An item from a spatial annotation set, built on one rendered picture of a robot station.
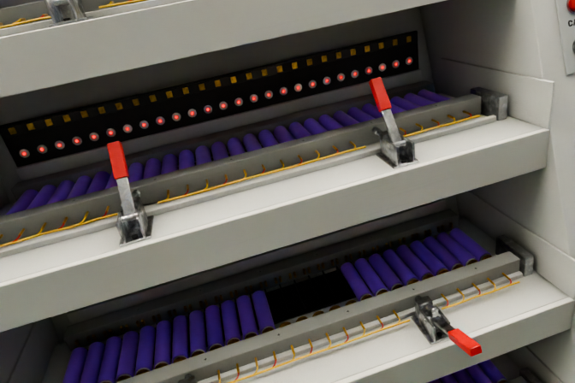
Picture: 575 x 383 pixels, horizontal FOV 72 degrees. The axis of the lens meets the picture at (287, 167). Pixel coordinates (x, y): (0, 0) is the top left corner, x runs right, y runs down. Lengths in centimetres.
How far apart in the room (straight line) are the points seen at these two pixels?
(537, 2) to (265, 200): 33
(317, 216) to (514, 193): 27
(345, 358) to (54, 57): 40
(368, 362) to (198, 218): 23
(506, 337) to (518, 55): 31
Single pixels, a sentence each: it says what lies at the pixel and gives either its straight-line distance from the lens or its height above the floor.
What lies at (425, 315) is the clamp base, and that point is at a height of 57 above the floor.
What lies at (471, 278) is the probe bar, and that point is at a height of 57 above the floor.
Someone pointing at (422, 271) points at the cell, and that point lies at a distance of 54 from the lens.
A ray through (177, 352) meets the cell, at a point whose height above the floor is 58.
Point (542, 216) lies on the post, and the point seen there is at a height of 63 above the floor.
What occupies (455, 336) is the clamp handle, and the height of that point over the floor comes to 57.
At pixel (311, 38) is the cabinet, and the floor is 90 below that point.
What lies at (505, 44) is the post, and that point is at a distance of 52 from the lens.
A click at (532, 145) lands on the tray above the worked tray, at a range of 49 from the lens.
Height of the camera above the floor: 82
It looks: 8 degrees down
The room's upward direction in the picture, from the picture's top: 14 degrees counter-clockwise
